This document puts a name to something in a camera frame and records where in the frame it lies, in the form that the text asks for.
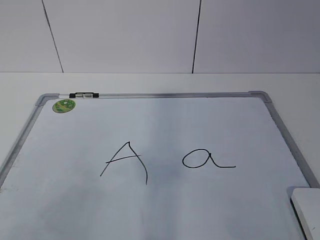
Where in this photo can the white whiteboard eraser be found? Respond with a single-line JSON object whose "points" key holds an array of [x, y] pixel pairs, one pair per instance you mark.
{"points": [[306, 202]]}

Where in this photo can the black silver hanging clip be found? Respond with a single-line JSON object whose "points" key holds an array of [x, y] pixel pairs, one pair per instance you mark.
{"points": [[84, 95]]}

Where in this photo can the round green sticker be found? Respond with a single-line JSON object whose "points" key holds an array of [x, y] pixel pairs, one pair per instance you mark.
{"points": [[64, 106]]}

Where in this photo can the white whiteboard with aluminium frame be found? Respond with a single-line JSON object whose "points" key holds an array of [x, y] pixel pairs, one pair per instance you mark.
{"points": [[183, 166]]}

